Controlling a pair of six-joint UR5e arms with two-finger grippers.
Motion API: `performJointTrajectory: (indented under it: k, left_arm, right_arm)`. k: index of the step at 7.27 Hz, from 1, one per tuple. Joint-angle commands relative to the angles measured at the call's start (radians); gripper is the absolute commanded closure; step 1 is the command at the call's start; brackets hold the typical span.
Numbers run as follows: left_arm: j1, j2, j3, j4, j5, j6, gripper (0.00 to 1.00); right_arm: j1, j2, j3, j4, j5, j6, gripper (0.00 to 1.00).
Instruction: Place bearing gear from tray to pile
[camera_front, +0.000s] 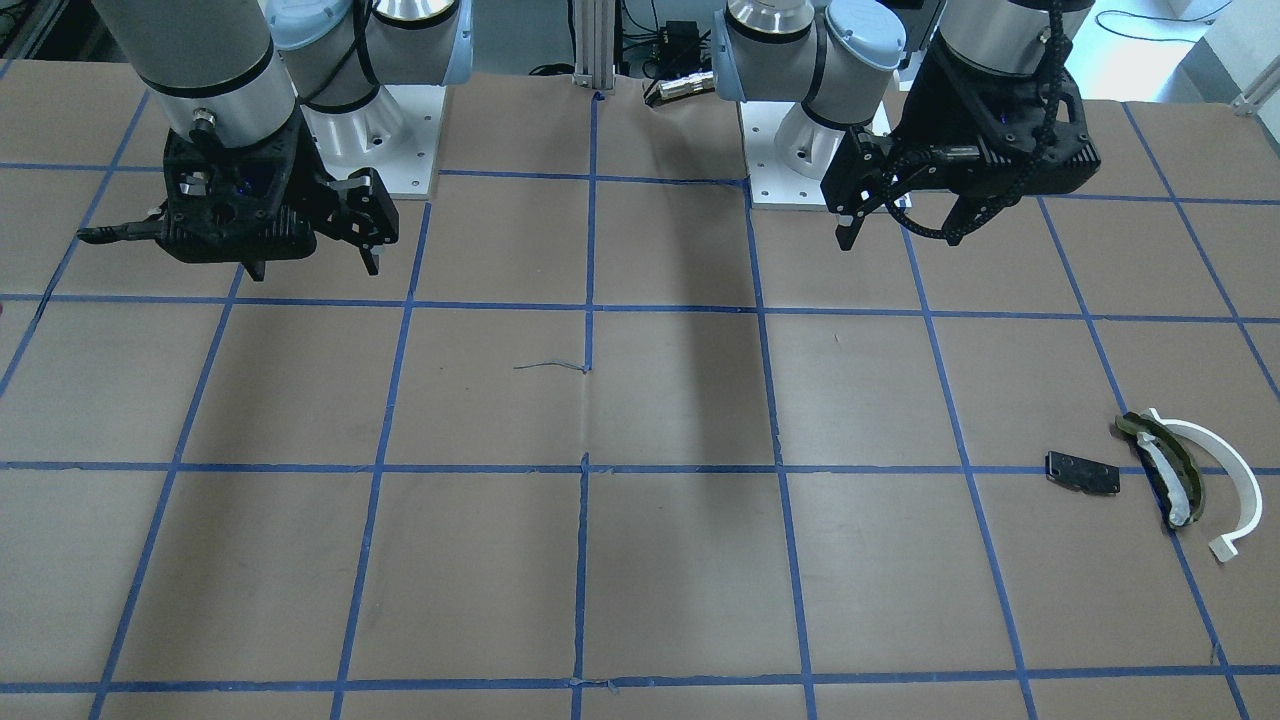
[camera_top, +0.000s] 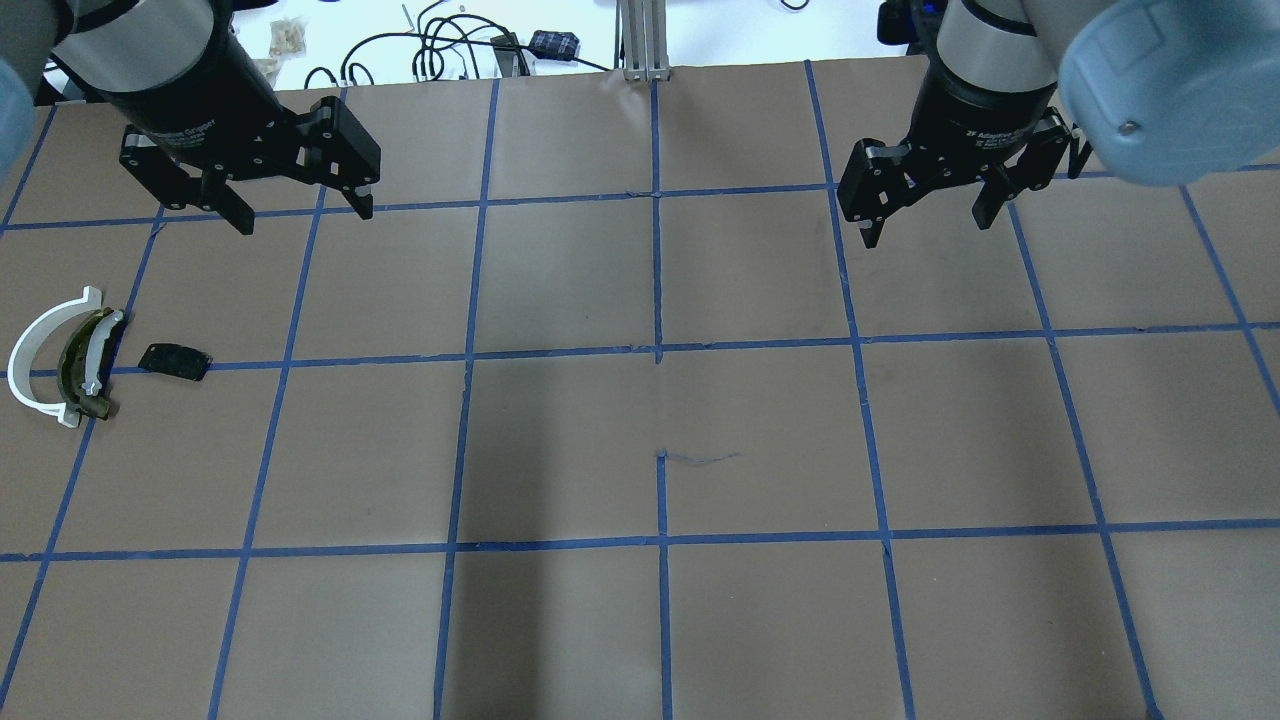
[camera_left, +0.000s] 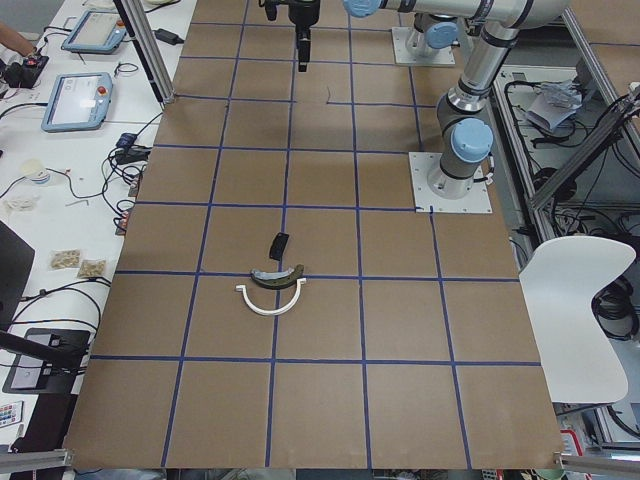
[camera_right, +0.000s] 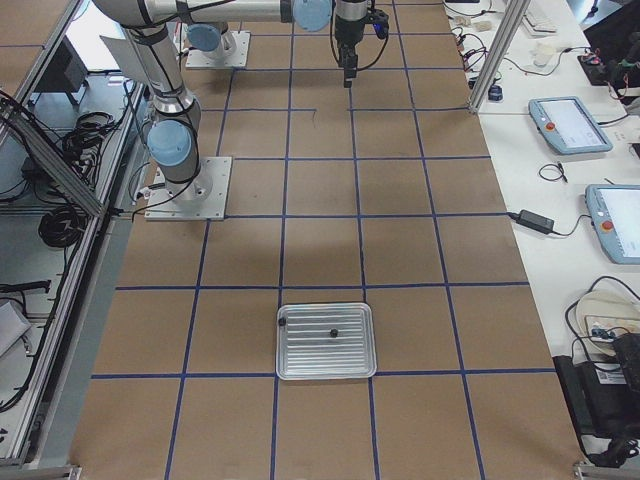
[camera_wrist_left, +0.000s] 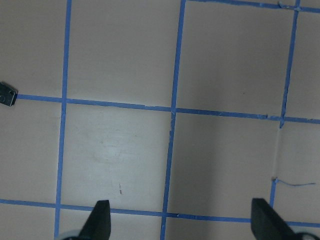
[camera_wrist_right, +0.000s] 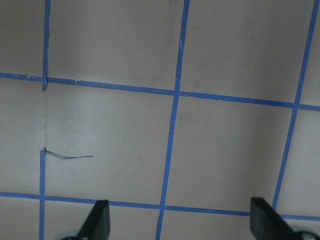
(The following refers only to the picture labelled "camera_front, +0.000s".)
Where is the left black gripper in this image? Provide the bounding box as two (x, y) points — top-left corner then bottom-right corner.
(820, 40), (1101, 251)

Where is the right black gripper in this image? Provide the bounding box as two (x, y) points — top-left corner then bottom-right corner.
(78, 108), (399, 282)

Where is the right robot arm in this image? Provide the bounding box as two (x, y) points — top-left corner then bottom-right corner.
(77, 1), (474, 281)

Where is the silver connector plug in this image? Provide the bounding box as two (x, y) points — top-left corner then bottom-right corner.
(643, 70), (716, 108)

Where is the olive curved part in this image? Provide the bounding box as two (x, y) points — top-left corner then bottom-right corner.
(1114, 413), (1204, 530)

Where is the white curved plastic part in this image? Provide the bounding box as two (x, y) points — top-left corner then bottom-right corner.
(1147, 407), (1263, 564)

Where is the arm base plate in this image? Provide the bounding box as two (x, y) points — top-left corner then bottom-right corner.
(302, 85), (448, 200)
(739, 101), (844, 211)

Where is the black metal bracket plate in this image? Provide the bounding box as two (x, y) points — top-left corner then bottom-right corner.
(1044, 451), (1121, 496)

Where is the aluminium frame post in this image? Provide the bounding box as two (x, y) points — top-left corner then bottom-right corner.
(570, 0), (620, 94)

